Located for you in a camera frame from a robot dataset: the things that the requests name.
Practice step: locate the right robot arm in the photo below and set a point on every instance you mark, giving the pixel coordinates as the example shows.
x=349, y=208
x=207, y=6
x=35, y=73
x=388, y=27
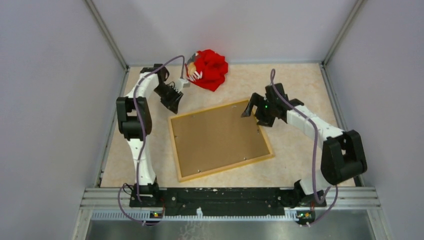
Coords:
x=342, y=152

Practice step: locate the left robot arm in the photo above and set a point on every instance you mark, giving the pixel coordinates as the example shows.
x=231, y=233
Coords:
x=135, y=123

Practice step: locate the brown cardboard backing board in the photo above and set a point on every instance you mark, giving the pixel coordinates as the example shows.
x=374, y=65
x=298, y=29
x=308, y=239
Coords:
x=217, y=139

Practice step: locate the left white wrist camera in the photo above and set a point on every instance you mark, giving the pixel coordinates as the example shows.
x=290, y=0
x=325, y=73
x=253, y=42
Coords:
x=181, y=83

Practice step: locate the aluminium front rail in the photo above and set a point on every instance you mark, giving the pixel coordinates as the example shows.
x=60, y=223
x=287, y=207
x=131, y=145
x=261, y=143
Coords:
x=349, y=213

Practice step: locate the red crumpled cloth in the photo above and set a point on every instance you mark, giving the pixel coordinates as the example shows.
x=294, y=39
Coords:
x=207, y=69

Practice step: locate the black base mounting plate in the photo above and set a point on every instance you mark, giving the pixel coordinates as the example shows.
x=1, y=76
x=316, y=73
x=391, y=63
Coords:
x=223, y=202

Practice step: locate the yellow wooden picture frame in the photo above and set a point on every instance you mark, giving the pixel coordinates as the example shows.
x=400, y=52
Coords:
x=174, y=149

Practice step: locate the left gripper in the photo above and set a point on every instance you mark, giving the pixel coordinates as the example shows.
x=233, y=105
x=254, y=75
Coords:
x=172, y=103

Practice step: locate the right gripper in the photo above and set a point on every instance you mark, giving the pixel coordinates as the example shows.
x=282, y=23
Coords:
x=258, y=100

